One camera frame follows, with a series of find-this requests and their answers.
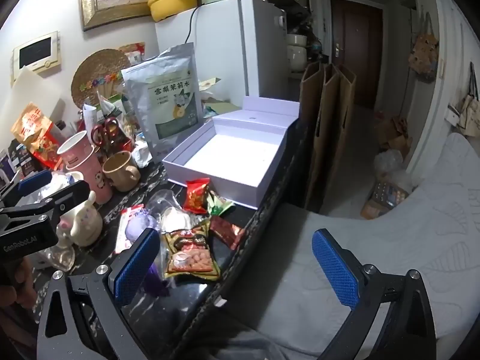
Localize green snack packet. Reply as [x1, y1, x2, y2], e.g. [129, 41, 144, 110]
[207, 190, 234, 216]

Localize person's left hand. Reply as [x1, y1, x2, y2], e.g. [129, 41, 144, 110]
[0, 257, 37, 309]

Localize wall intercom panel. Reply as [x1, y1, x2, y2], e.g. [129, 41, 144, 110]
[10, 31, 61, 85]

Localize beige ceramic mug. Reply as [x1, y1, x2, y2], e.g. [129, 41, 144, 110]
[103, 150, 141, 193]

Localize white refrigerator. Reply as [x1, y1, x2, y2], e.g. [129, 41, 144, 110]
[155, 0, 289, 107]

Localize red snack packet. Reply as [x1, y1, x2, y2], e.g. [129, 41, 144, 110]
[183, 177, 210, 215]

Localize white rope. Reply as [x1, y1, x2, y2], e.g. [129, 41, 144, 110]
[145, 188, 205, 241]

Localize hanging patterned tote bag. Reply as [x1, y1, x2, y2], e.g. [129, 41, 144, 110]
[408, 12, 439, 83]

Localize orange red snack bag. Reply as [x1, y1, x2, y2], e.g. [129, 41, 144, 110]
[10, 102, 65, 171]

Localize dark wooden door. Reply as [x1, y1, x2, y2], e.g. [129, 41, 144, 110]
[330, 0, 383, 110]

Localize silver tea pouch bag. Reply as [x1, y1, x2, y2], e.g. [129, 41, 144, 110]
[121, 43, 203, 164]

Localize brown cardboard sheets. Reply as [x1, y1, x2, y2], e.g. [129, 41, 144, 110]
[299, 62, 356, 211]

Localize cereal snack bag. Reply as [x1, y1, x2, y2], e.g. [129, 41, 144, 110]
[163, 219, 221, 281]

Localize glass cup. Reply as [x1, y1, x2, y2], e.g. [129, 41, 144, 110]
[37, 240, 76, 272]

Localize pink paper cups stack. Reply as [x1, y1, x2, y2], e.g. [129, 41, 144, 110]
[57, 130, 112, 205]

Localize red handled scissors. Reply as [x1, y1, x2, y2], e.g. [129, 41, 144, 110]
[90, 117, 120, 148]

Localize round woven straw mat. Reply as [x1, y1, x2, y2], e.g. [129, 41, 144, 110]
[71, 49, 131, 109]

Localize white open gift box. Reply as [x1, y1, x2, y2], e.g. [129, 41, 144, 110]
[163, 96, 299, 210]

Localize brown small snack packet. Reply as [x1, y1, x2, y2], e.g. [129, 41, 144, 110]
[210, 215, 245, 250]

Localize cream bunny teapot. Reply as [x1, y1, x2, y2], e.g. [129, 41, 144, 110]
[57, 191, 103, 247]

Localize white rice cooker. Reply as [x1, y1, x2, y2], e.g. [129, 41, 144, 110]
[286, 34, 308, 72]

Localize purple sachet with tassel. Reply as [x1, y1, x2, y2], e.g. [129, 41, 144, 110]
[126, 209, 169, 297]

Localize red white packet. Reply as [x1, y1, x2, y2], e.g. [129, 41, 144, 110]
[114, 204, 144, 254]

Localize black power cable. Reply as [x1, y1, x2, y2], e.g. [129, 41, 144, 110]
[184, 4, 202, 46]

